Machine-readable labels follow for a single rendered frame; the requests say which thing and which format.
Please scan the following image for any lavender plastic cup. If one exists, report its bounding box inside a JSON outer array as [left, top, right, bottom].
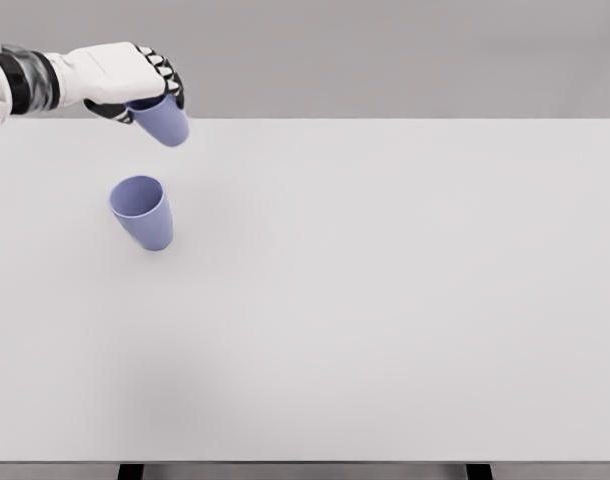
[[125, 94, 191, 148], [108, 174, 175, 253]]

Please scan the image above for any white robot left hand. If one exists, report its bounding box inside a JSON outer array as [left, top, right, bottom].
[[72, 41, 187, 125]]

